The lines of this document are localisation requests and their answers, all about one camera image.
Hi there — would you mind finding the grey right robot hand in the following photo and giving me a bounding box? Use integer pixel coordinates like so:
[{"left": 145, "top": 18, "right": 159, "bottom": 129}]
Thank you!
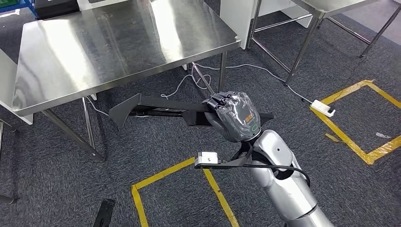
[{"left": 202, "top": 91, "right": 262, "bottom": 143}]

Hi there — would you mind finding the long black plastic part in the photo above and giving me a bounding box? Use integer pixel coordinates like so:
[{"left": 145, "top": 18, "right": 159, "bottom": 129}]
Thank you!
[{"left": 108, "top": 93, "right": 275, "bottom": 129}]

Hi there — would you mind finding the stainless steel workbench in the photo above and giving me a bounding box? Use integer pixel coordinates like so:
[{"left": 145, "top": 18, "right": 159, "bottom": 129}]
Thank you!
[{"left": 12, "top": 0, "right": 242, "bottom": 163}]

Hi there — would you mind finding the blue metal shelf rack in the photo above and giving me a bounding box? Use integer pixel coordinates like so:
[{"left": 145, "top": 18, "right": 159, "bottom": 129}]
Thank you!
[{"left": 0, "top": 0, "right": 36, "bottom": 16}]

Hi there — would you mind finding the white power strip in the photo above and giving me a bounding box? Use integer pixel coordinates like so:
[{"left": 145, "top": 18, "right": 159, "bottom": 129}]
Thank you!
[{"left": 310, "top": 99, "right": 336, "bottom": 118}]

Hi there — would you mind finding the yellow floor tape square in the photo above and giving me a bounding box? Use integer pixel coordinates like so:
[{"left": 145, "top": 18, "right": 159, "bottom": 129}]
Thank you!
[
  {"left": 131, "top": 157, "right": 240, "bottom": 227},
  {"left": 309, "top": 79, "right": 401, "bottom": 166}
]

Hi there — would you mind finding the yellow tape scrap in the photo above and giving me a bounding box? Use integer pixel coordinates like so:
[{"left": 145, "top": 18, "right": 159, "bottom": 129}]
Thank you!
[{"left": 324, "top": 132, "right": 342, "bottom": 144}]

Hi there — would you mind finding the white partition panel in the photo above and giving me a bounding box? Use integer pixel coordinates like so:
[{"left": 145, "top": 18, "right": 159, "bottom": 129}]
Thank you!
[
  {"left": 219, "top": 0, "right": 314, "bottom": 50},
  {"left": 0, "top": 48, "right": 34, "bottom": 126}
]

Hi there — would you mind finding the stainless steel table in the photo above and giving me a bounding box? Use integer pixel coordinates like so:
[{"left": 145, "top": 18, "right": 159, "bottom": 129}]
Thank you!
[
  {"left": 245, "top": 0, "right": 401, "bottom": 86},
  {"left": 0, "top": 117, "right": 18, "bottom": 205}
]

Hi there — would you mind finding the black carrying case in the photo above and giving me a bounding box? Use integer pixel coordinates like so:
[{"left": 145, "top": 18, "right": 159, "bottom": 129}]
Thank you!
[{"left": 34, "top": 0, "right": 81, "bottom": 20}]

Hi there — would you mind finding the black right wrist camera bracket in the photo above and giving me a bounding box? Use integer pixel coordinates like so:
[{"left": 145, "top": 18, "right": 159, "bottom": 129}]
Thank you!
[{"left": 193, "top": 142, "right": 254, "bottom": 171}]

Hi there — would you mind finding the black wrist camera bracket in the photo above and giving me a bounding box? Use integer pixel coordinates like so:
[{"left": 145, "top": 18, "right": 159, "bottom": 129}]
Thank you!
[
  {"left": 193, "top": 142, "right": 254, "bottom": 171},
  {"left": 93, "top": 198, "right": 116, "bottom": 227}
]

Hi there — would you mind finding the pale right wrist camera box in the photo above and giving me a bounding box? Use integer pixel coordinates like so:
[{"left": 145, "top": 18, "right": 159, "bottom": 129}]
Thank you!
[{"left": 194, "top": 152, "right": 220, "bottom": 167}]

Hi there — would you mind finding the white power cable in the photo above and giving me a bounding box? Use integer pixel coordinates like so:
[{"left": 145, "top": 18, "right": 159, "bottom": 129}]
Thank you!
[{"left": 84, "top": 62, "right": 314, "bottom": 119}]

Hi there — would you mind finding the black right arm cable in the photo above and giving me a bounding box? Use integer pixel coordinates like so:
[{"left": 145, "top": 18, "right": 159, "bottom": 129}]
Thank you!
[{"left": 241, "top": 163, "right": 311, "bottom": 188}]

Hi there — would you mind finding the black left wrist camera bracket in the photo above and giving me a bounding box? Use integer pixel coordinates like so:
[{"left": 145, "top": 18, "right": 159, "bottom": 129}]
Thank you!
[{"left": 93, "top": 198, "right": 116, "bottom": 227}]

